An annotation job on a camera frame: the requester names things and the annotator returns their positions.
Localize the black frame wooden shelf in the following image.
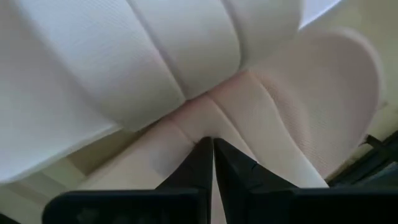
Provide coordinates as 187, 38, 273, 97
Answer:
325, 129, 398, 189

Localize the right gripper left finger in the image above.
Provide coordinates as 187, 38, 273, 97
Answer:
146, 136, 215, 224

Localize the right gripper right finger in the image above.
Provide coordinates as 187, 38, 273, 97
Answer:
214, 138, 308, 224

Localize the pink rubber slide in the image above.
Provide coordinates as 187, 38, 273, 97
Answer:
0, 0, 386, 224

